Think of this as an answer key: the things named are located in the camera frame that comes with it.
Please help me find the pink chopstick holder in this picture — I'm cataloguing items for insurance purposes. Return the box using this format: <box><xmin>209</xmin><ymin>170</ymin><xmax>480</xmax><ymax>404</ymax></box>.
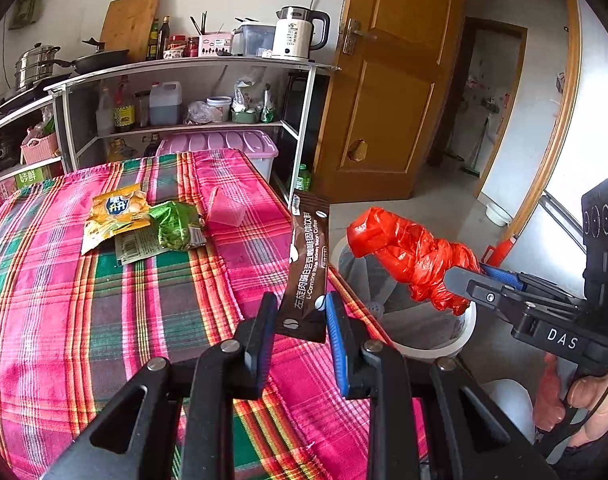
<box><xmin>199</xmin><ymin>32</ymin><xmax>233</xmax><ymax>57</ymax></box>

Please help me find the black kitchen appliance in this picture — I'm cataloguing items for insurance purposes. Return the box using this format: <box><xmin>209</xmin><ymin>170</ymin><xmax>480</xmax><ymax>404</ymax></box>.
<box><xmin>0</xmin><ymin>132</ymin><xmax>22</xmax><ymax>173</ymax></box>

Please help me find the steel steamer pot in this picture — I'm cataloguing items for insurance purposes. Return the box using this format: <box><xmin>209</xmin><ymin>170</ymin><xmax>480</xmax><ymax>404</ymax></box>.
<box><xmin>14</xmin><ymin>44</ymin><xmax>62</xmax><ymax>90</ymax></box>

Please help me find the white plastic bag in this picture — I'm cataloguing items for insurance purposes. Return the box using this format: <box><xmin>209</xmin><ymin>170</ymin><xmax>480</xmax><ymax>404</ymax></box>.
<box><xmin>232</xmin><ymin>76</ymin><xmax>265</xmax><ymax>113</ymax></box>

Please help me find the plaid pink green tablecloth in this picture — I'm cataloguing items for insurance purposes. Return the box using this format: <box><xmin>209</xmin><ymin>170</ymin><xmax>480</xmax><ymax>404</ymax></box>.
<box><xmin>0</xmin><ymin>150</ymin><xmax>429</xmax><ymax>480</ymax></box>

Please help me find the black frying pan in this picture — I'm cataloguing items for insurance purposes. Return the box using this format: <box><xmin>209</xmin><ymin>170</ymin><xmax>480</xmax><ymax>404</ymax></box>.
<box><xmin>41</xmin><ymin>37</ymin><xmax>131</xmax><ymax>75</ymax></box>

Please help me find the white electric kettle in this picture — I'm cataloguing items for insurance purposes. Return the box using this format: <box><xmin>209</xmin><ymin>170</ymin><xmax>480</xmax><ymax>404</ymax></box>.
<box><xmin>271</xmin><ymin>6</ymin><xmax>331</xmax><ymax>61</ymax></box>

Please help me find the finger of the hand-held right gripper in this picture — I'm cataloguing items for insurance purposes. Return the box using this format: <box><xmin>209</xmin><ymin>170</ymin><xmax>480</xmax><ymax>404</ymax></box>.
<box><xmin>444</xmin><ymin>266</ymin><xmax>549</xmax><ymax>323</ymax></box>
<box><xmin>478</xmin><ymin>261</ymin><xmax>539</xmax><ymax>295</ymax></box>

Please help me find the pink plastic cup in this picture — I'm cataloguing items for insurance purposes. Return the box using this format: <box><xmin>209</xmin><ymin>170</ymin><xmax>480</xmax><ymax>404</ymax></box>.
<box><xmin>204</xmin><ymin>187</ymin><xmax>247</xmax><ymax>227</ymax></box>

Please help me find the clear crumpled plastic bag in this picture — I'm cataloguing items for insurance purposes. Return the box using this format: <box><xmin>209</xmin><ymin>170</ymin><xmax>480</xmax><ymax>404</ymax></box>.
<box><xmin>184</xmin><ymin>101</ymin><xmax>212</xmax><ymax>126</ymax></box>

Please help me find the black rack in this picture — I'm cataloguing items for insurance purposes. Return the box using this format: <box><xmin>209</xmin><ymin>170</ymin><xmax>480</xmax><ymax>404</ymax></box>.
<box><xmin>271</xmin><ymin>72</ymin><xmax>329</xmax><ymax>196</ymax></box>

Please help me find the person's right hand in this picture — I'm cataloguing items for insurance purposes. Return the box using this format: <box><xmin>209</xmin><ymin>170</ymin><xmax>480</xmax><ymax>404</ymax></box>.
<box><xmin>532</xmin><ymin>350</ymin><xmax>608</xmax><ymax>448</ymax></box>

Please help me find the dark oil bottle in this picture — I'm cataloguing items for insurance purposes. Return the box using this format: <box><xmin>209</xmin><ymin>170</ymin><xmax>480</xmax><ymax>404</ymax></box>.
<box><xmin>146</xmin><ymin>18</ymin><xmax>161</xmax><ymax>61</ymax></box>
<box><xmin>157</xmin><ymin>15</ymin><xmax>171</xmax><ymax>59</ymax></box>

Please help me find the dark glass jar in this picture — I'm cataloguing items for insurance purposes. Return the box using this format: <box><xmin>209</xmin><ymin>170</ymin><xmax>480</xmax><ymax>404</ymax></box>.
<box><xmin>135</xmin><ymin>91</ymin><xmax>151</xmax><ymax>128</ymax></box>

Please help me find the metal door handle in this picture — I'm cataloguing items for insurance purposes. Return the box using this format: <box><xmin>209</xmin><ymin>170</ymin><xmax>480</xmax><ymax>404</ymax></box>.
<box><xmin>341</xmin><ymin>18</ymin><xmax>377</xmax><ymax>56</ymax></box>

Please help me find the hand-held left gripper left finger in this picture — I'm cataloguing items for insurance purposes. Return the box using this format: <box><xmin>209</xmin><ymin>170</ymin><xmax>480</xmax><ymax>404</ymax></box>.
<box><xmin>39</xmin><ymin>291</ymin><xmax>279</xmax><ymax>480</ymax></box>

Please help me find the black induction cooker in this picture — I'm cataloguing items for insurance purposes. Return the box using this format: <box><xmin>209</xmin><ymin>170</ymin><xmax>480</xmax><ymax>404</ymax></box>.
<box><xmin>0</xmin><ymin>85</ymin><xmax>55</xmax><ymax>115</ymax></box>

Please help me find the soy sauce bottle yellow label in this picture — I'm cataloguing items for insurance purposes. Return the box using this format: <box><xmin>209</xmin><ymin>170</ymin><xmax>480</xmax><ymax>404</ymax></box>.
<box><xmin>114</xmin><ymin>76</ymin><xmax>136</xmax><ymax>133</ymax></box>

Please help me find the white plastic tub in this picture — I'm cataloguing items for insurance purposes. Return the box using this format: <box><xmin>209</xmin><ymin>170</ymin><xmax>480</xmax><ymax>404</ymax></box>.
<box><xmin>206</xmin><ymin>96</ymin><xmax>233</xmax><ymax>122</ymax></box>

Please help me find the red plastic bag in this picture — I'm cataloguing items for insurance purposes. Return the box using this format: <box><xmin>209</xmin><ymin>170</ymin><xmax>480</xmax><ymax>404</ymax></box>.
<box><xmin>346</xmin><ymin>206</ymin><xmax>482</xmax><ymax>316</ymax></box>

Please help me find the white floor basin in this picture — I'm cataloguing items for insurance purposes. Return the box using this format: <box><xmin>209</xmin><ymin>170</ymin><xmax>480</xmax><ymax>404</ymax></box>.
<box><xmin>486</xmin><ymin>203</ymin><xmax>512</xmax><ymax>226</ymax></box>

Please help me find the wooden cutting board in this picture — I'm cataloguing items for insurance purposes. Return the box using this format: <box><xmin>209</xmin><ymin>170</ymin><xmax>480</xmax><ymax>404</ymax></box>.
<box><xmin>99</xmin><ymin>0</ymin><xmax>163</xmax><ymax>63</ymax></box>

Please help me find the yellow cooking oil bottle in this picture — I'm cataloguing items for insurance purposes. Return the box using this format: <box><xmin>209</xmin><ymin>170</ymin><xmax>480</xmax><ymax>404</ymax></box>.
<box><xmin>106</xmin><ymin>137</ymin><xmax>140</xmax><ymax>163</ymax></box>

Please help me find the red plastic object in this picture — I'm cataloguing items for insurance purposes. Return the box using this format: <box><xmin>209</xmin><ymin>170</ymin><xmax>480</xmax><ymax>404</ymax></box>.
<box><xmin>484</xmin><ymin>237</ymin><xmax>514</xmax><ymax>267</ymax></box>

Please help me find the yellow snack packet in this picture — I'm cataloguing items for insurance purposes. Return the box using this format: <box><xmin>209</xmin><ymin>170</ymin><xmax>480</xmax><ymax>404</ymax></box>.
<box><xmin>80</xmin><ymin>184</ymin><xmax>152</xmax><ymax>256</ymax></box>

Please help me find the pink cardboard carton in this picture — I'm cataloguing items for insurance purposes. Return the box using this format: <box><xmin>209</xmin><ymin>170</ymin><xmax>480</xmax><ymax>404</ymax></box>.
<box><xmin>0</xmin><ymin>160</ymin><xmax>52</xmax><ymax>206</ymax></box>

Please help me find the clear plastic bottle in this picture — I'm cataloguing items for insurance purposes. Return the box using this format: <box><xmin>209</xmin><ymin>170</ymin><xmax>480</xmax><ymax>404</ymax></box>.
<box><xmin>96</xmin><ymin>87</ymin><xmax>116</xmax><ymax>137</ymax></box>

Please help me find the white trash bin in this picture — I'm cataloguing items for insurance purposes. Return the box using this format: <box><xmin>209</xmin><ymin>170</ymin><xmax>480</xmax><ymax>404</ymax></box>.
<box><xmin>331</xmin><ymin>237</ymin><xmax>477</xmax><ymax>361</ymax></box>

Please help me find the green snack packet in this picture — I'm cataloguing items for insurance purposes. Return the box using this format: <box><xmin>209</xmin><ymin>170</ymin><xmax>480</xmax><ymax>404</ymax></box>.
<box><xmin>115</xmin><ymin>200</ymin><xmax>207</xmax><ymax>266</ymax></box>

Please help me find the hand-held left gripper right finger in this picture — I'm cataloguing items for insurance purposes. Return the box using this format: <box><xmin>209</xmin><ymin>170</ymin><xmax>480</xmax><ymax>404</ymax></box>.
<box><xmin>325</xmin><ymin>291</ymin><xmax>559</xmax><ymax>480</ymax></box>

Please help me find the white kitchen shelf unit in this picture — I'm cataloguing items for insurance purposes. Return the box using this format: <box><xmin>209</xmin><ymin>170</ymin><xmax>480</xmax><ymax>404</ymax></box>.
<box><xmin>0</xmin><ymin>55</ymin><xmax>342</xmax><ymax>211</ymax></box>

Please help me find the hanging olive cloth bag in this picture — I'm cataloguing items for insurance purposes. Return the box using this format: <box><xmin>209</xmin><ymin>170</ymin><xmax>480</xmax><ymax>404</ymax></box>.
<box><xmin>9</xmin><ymin>0</ymin><xmax>47</xmax><ymax>31</ymax></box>

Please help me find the wooden door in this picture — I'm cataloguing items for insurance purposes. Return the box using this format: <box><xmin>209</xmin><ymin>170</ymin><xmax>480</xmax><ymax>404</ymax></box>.
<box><xmin>311</xmin><ymin>0</ymin><xmax>467</xmax><ymax>201</ymax></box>

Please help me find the pink lidded storage box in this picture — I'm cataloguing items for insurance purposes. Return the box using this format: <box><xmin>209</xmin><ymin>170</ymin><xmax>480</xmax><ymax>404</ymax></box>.
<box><xmin>155</xmin><ymin>129</ymin><xmax>279</xmax><ymax>183</ymax></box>

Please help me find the clear plastic container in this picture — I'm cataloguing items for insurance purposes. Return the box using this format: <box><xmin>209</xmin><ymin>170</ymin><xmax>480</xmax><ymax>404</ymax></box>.
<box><xmin>232</xmin><ymin>23</ymin><xmax>276</xmax><ymax>57</ymax></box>

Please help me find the pink woven basket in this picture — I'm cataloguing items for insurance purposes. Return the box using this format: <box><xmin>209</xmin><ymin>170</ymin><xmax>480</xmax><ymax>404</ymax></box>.
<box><xmin>21</xmin><ymin>127</ymin><xmax>60</xmax><ymax>165</ymax></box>

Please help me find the brown coffee sachet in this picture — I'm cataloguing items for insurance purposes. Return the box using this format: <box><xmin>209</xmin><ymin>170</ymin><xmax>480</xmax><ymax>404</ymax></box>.
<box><xmin>276</xmin><ymin>190</ymin><xmax>332</xmax><ymax>343</ymax></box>

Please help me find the white plastic jug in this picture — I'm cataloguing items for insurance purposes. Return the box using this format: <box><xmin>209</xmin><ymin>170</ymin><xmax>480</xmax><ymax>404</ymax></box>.
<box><xmin>149</xmin><ymin>81</ymin><xmax>183</xmax><ymax>127</ymax></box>

